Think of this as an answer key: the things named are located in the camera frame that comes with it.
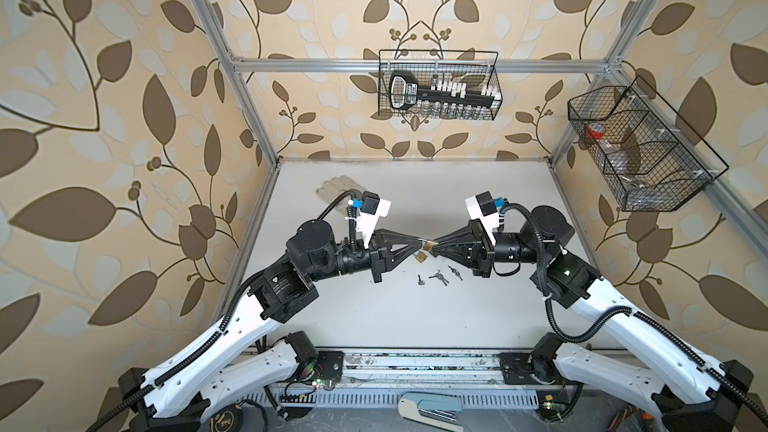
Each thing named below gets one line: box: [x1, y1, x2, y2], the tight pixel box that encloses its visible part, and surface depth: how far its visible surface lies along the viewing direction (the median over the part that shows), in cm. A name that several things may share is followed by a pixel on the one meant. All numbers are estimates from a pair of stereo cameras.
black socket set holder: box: [388, 71, 498, 111], surface depth 86 cm
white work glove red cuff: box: [316, 175, 365, 206], surface depth 115 cm
